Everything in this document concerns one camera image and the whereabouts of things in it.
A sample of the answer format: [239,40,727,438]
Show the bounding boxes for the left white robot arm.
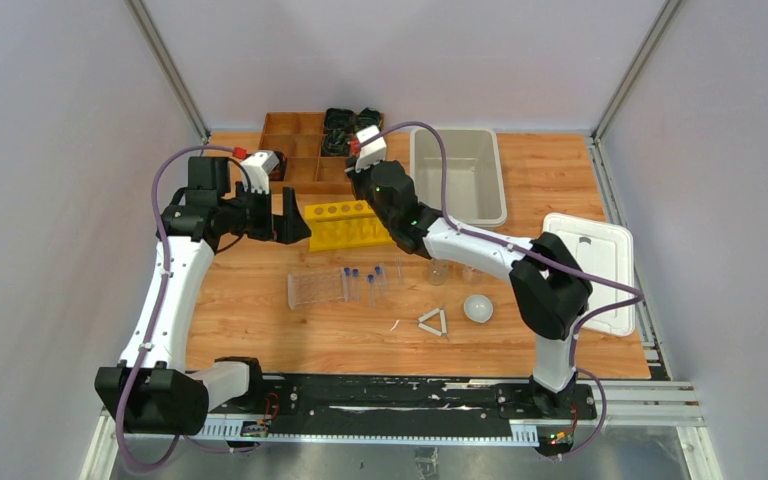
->
[94,149,311,435]

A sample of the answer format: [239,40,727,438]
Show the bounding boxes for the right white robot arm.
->
[345,157,593,418]

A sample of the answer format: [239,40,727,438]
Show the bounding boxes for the yellow test tube rack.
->
[303,200,394,252]

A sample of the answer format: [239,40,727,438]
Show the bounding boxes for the clear plastic tube rack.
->
[287,269,345,310]

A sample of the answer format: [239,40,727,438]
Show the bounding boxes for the wooden compartment tray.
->
[259,107,384,195]

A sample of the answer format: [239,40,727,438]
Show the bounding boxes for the beige plastic bin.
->
[410,128,508,228]

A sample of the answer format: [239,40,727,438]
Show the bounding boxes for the small glass beaker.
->
[427,259,450,286]

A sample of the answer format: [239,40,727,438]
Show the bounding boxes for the white clay triangle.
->
[417,308,448,337]

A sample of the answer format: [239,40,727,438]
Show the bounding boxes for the white round dish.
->
[463,294,494,324]

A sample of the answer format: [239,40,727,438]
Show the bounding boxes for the white plastic bin lid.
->
[543,213,635,337]

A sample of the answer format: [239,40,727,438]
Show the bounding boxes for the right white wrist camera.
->
[352,125,387,172]

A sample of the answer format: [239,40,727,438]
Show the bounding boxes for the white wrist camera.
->
[352,125,387,172]
[241,150,283,194]

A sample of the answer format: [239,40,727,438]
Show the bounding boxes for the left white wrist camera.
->
[241,150,283,194]

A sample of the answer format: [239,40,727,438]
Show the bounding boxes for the black cable bundle middle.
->
[320,129,353,159]

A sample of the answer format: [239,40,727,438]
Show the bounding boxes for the black cable bundle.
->
[322,107,357,134]
[355,107,385,134]
[320,129,353,159]

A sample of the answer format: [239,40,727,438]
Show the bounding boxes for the black cable bundle top right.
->
[355,107,385,134]

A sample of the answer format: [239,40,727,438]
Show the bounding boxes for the black cable bundle top left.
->
[322,107,357,134]

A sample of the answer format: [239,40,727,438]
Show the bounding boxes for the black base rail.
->
[209,374,598,441]

